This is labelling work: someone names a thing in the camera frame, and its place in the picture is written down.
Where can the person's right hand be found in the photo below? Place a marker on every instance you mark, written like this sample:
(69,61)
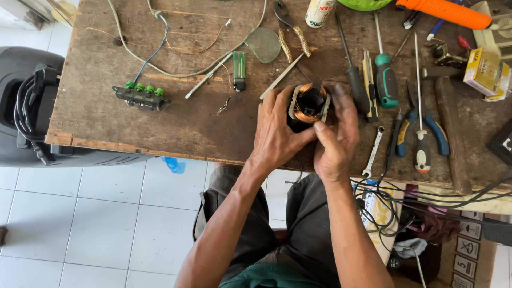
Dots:
(340,152)

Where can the person's left hand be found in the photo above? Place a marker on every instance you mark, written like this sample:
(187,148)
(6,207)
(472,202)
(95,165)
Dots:
(276,132)

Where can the motor stator with copper winding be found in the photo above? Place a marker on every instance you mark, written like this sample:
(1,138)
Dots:
(308,102)

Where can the small silver wrench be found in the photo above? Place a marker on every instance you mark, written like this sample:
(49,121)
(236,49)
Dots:
(374,152)

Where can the flat metal file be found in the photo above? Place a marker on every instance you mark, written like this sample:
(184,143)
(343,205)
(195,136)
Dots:
(282,76)

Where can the yellow black utility knife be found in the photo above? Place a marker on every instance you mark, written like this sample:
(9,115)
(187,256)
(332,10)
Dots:
(370,88)

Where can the green transparent lighter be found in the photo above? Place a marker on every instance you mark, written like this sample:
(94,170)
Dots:
(239,70)

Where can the red black white screwdriver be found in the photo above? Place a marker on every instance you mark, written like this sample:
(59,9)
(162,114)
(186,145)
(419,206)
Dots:
(422,154)

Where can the slim metal rod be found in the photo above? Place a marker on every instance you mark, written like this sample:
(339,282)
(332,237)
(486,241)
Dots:
(208,76)

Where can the round glass lens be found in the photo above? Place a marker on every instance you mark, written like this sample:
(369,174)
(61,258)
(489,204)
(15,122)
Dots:
(263,44)

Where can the blue plastic scrap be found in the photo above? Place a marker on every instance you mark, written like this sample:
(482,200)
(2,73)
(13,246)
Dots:
(174,164)

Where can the white plastic bottle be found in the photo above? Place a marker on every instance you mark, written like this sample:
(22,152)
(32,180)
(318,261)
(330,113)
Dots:
(319,12)

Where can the metal clamp part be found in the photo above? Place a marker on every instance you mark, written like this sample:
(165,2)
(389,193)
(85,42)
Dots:
(446,56)

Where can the person's green shirt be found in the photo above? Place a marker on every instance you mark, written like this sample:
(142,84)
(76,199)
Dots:
(272,278)

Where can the green plastic bowl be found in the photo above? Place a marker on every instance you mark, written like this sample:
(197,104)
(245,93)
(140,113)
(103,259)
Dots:
(364,4)

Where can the blue pen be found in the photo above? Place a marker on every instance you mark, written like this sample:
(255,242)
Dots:
(436,27)

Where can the black meter device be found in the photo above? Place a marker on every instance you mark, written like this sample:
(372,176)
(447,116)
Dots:
(502,144)

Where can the yellow cardboard box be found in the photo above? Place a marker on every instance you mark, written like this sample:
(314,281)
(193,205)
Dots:
(482,72)

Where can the brown printed cardboard carton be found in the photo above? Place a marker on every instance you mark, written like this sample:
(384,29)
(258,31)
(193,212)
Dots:
(466,256)

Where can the cream plastic appliance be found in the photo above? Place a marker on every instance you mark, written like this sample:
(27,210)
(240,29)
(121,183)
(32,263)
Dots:
(496,38)

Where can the black speaker cabinet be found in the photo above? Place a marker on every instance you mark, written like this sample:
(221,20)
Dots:
(16,64)

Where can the black switch block green buttons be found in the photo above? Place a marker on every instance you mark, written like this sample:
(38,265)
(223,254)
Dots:
(140,98)

